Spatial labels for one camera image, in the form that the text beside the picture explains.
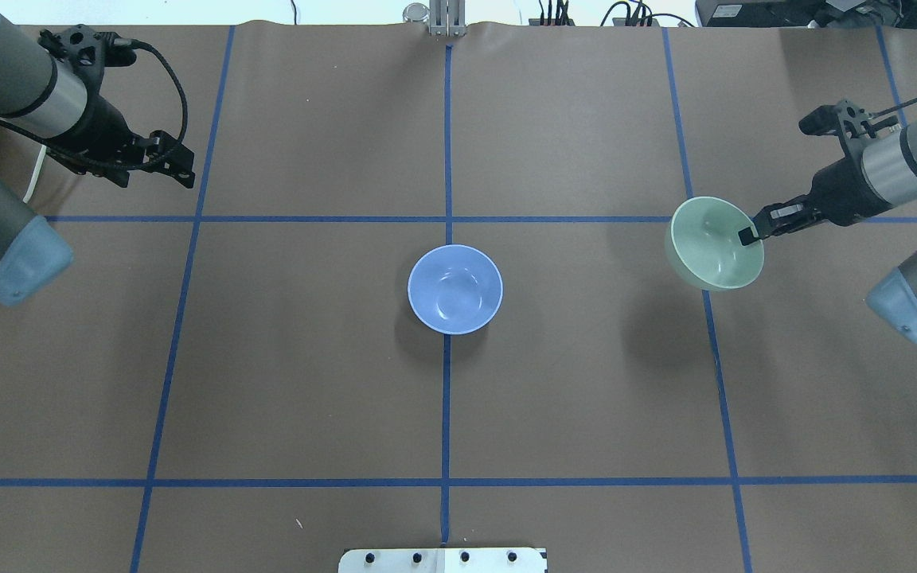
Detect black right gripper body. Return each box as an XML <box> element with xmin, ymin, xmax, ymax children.
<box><xmin>793</xmin><ymin>159</ymin><xmax>881</xmax><ymax>232</ymax></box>

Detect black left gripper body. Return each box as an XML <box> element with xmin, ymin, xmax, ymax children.
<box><xmin>60</xmin><ymin>94</ymin><xmax>143</xmax><ymax>173</ymax></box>

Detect green bowl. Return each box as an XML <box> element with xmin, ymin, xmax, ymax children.
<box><xmin>665</xmin><ymin>197</ymin><xmax>765</xmax><ymax>291</ymax></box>

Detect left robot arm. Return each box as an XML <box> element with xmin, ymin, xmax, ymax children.
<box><xmin>0</xmin><ymin>12</ymin><xmax>196</xmax><ymax>307</ymax></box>

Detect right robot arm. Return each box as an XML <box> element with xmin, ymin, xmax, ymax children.
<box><xmin>736</xmin><ymin>100</ymin><xmax>917</xmax><ymax>344</ymax></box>

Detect blue bowl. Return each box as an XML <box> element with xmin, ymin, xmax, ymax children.
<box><xmin>405</xmin><ymin>244</ymin><xmax>505</xmax><ymax>335</ymax></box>

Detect black electronics box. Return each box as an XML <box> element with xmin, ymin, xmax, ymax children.
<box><xmin>694</xmin><ymin>1</ymin><xmax>917</xmax><ymax>29</ymax></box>

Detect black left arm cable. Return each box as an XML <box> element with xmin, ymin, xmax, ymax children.
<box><xmin>0</xmin><ymin>40</ymin><xmax>190</xmax><ymax>172</ymax></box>

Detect white toaster power cord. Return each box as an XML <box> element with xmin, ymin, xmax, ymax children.
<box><xmin>22</xmin><ymin>143</ymin><xmax>49</xmax><ymax>205</ymax></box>

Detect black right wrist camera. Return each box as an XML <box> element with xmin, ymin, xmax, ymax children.
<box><xmin>798</xmin><ymin>100</ymin><xmax>899</xmax><ymax>140</ymax></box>

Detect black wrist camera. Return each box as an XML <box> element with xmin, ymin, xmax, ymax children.
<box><xmin>798</xmin><ymin>100</ymin><xmax>899</xmax><ymax>140</ymax></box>
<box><xmin>37</xmin><ymin>25</ymin><xmax>141</xmax><ymax>68</ymax></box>

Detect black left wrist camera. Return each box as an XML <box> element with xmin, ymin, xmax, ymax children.
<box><xmin>37</xmin><ymin>25</ymin><xmax>141</xmax><ymax>68</ymax></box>

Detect black plugs and cables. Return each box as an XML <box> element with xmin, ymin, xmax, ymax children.
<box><xmin>529</xmin><ymin>0</ymin><xmax>696</xmax><ymax>29</ymax></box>

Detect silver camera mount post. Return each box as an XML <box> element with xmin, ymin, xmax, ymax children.
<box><xmin>403</xmin><ymin>0</ymin><xmax>468</xmax><ymax>37</ymax></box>

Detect white metal bracket plate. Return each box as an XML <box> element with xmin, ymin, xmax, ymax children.
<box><xmin>338</xmin><ymin>547</ymin><xmax>549</xmax><ymax>572</ymax></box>

